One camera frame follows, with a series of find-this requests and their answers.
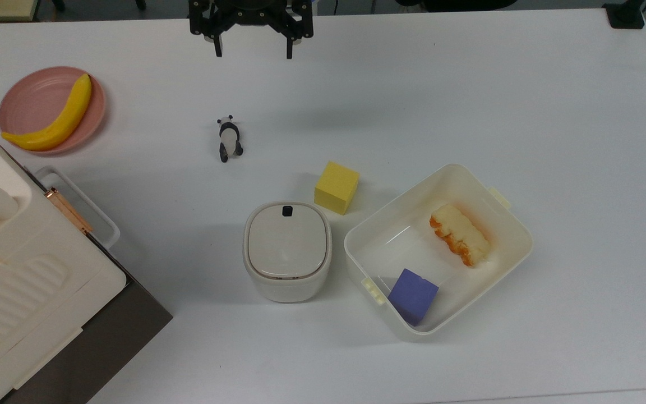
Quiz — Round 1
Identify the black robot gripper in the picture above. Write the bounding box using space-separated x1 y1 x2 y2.
188 0 315 60

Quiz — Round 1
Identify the small panda figurine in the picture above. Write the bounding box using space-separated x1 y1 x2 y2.
216 115 244 163

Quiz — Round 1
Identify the yellow foam cube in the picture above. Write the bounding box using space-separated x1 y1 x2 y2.
314 162 360 215

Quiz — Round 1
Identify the white lidded trash bin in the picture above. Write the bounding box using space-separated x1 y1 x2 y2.
243 201 333 304

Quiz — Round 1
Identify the yellow banana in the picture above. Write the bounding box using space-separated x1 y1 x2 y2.
1 74 93 152

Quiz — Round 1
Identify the pink round plate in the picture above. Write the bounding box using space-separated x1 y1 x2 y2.
0 67 107 155

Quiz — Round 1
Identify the white plastic container box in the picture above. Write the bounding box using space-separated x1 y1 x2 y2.
344 163 534 342

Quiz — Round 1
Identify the orange white bread piece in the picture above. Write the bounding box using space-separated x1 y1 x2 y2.
429 203 492 267

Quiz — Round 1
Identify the purple foam cube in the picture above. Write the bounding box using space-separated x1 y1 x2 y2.
387 268 440 327

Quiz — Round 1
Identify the dark grey base board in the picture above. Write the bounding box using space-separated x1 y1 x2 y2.
0 268 173 404

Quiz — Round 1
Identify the clear drawer with copper handle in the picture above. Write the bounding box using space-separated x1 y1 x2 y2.
34 166 121 251

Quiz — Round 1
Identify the black clamp mount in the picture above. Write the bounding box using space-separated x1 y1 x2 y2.
602 0 646 30

